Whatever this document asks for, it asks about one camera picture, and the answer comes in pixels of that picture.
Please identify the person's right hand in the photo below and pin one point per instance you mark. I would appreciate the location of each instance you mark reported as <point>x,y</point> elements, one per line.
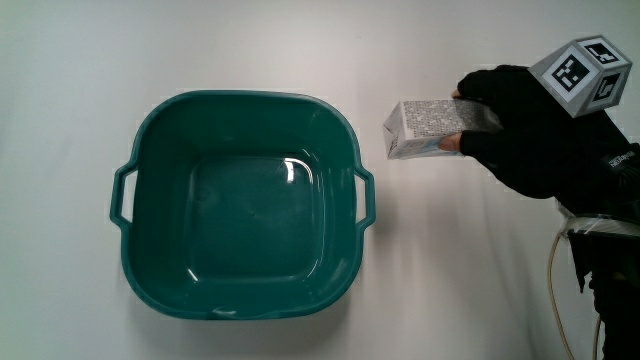
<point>535,145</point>

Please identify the white milk carton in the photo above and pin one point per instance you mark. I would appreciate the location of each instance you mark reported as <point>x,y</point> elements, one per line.
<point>430,122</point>

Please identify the person's right forearm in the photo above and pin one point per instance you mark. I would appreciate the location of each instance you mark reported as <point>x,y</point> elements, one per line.
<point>617,285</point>

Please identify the white desk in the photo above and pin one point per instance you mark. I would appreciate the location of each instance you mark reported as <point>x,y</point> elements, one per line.
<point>75,60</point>

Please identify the clear plastic wrist wrap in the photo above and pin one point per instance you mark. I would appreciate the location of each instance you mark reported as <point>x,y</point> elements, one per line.
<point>600,224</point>

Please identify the green plastic basin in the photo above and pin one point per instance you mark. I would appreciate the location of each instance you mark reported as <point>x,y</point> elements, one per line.
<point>250,210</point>

